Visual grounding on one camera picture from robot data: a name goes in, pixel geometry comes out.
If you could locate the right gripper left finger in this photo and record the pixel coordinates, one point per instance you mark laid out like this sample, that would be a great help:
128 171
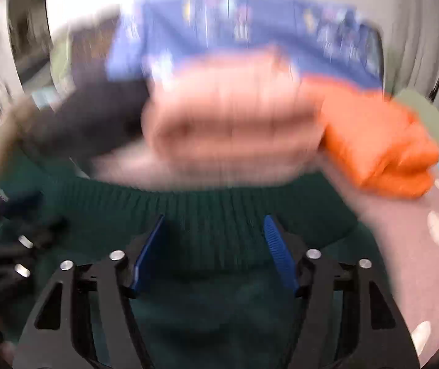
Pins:
83 317

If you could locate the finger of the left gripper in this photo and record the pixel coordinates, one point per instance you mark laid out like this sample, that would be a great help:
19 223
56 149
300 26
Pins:
19 206
19 254

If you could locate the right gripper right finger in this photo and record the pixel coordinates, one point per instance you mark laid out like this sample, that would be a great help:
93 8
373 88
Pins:
346 316

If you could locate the dark green fleece sweater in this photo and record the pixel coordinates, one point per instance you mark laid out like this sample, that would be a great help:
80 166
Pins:
215 299

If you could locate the pink dotted bed cover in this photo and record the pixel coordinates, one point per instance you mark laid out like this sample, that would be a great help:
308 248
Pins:
407 231

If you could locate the black folded garment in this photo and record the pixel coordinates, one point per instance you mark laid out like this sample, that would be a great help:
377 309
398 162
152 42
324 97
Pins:
93 120

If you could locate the dark patterned pillow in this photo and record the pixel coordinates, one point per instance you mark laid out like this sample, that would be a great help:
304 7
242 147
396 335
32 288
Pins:
89 48

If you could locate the orange puffer jacket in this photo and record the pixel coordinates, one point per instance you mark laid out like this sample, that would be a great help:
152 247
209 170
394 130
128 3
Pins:
380 145

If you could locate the green pillow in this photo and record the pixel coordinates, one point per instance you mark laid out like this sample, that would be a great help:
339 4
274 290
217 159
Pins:
427 112

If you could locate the pink folded garment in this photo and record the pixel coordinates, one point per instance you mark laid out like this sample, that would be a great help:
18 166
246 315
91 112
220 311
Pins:
231 119

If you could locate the blue tree-print sheet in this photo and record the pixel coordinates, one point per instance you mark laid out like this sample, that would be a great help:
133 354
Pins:
154 36

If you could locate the white pleated curtain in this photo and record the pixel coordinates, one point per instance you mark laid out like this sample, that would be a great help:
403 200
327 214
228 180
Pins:
412 48

